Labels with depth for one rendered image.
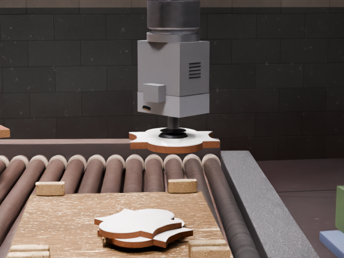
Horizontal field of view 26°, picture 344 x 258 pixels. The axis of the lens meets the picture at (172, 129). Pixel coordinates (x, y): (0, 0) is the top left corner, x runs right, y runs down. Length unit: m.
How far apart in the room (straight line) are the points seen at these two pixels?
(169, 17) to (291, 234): 0.50
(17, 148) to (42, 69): 3.88
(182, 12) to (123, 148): 0.99
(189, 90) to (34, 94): 4.88
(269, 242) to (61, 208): 0.40
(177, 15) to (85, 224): 0.46
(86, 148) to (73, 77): 3.90
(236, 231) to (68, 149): 0.76
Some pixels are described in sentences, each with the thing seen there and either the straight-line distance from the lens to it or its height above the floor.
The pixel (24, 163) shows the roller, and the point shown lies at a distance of 1.95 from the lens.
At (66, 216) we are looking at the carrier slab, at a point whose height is 0.94.
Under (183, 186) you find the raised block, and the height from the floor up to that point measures 0.95.
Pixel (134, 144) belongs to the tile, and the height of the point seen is 1.13.
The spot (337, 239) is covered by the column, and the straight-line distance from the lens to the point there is 1.49.
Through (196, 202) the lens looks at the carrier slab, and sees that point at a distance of 1.46.
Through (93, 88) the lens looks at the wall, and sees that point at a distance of 5.89.
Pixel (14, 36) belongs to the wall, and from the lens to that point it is 5.86.
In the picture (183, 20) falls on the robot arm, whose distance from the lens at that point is 1.03.
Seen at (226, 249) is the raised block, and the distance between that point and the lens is 1.12.
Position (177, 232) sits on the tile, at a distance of 1.21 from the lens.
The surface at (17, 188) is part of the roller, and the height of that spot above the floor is 0.92.
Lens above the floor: 1.33
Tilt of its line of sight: 10 degrees down
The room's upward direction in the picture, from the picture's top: straight up
